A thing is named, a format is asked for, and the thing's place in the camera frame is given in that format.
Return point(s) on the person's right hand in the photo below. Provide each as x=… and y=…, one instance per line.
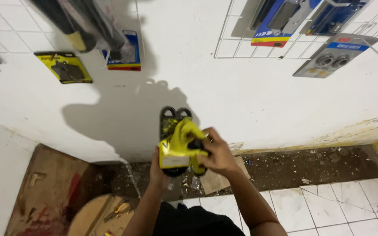
x=220, y=157

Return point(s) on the person's left hand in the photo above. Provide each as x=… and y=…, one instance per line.
x=158, y=175

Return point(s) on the yellow plastic parts packet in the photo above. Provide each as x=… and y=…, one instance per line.
x=177, y=149

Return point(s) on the black brake shoe set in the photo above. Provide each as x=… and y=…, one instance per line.
x=169, y=119

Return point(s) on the brown cardboard piece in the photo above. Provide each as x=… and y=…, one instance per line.
x=217, y=182

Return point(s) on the person's black clothing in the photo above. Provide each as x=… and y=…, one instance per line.
x=195, y=223

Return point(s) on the round wooden stool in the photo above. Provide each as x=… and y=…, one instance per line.
x=100, y=218

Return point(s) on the stained wooden board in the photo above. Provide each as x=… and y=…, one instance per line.
x=51, y=190

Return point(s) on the yellow brake pad card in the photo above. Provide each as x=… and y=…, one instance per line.
x=65, y=67

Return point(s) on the blue carded grey lever package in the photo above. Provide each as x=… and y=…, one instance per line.
x=281, y=23

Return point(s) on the grey carded bearing package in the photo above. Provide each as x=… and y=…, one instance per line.
x=335, y=55

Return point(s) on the black part in clear bag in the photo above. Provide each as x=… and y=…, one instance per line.
x=110, y=29

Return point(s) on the black tube with yellow label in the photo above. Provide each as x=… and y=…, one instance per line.
x=67, y=24

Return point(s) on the blue carded black part package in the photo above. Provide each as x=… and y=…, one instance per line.
x=335, y=16

